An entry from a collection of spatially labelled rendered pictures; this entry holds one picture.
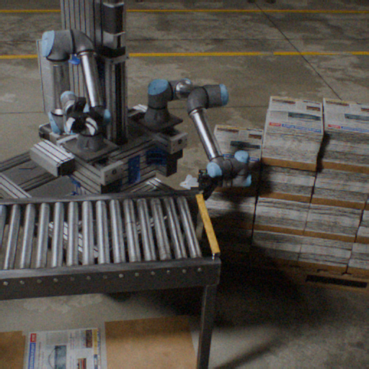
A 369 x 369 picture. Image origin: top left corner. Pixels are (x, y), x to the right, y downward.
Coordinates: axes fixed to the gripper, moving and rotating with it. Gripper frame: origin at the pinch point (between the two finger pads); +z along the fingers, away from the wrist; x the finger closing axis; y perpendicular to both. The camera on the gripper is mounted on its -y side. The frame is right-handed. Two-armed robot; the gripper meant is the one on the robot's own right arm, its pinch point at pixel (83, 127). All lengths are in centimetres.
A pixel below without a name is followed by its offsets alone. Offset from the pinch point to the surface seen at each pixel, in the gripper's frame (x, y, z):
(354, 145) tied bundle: -137, 6, 7
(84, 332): -11, 123, 1
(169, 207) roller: -42, 38, 7
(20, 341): 22, 127, -3
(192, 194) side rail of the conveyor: -56, 36, 0
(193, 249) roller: -43, 38, 38
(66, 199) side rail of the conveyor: 1.8, 44.3, -12.0
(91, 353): -11, 123, 15
